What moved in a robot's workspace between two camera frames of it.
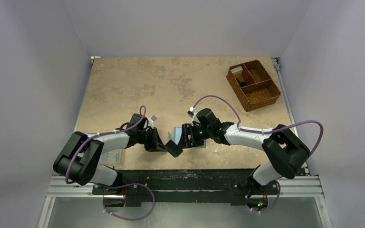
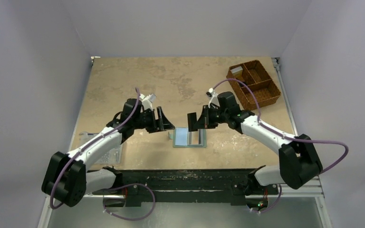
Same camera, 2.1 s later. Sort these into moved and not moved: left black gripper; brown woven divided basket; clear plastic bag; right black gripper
Moved: left black gripper; right black gripper
Not moved: brown woven divided basket; clear plastic bag
